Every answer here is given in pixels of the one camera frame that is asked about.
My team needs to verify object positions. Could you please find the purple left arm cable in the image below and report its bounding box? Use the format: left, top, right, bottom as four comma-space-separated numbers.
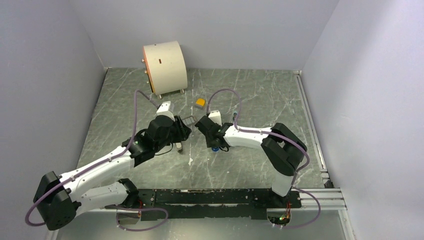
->
24, 90, 169, 232

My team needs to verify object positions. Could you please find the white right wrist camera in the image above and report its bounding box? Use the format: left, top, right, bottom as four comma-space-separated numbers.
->
207, 110, 222, 126

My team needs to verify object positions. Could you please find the aluminium front rail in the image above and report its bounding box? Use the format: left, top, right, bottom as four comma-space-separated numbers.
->
55, 187, 347, 213

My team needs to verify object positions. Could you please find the light blue small box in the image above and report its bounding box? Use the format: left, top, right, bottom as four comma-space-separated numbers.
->
232, 111, 238, 122

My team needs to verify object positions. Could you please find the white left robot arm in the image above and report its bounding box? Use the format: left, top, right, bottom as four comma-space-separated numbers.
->
25, 115, 192, 231

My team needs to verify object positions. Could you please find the beige brown small box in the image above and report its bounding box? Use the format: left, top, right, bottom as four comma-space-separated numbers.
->
175, 142, 184, 154

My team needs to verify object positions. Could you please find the yellow grey small box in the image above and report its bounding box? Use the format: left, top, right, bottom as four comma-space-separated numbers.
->
193, 98, 207, 109

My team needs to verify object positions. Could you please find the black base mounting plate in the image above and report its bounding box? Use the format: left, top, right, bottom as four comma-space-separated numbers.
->
138, 188, 302, 221

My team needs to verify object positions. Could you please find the aluminium rail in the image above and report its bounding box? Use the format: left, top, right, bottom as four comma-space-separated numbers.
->
292, 70, 334, 189
55, 187, 347, 213

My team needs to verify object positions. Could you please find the beige cylindrical drum device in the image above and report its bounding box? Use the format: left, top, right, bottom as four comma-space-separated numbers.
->
142, 41, 188, 99

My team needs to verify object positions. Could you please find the aluminium right side rail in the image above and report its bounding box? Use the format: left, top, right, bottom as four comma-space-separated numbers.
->
292, 70, 334, 189

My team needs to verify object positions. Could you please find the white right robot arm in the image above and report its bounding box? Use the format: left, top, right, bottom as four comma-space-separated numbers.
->
195, 115, 309, 207

